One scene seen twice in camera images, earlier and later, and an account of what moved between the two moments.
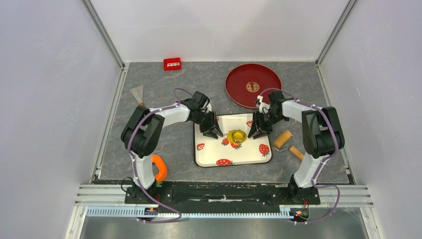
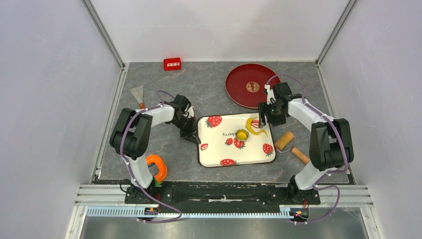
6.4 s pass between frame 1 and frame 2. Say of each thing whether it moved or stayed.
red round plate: stayed
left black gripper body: moved
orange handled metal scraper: stayed
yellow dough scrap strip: moved
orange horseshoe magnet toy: stayed
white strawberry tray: stayed
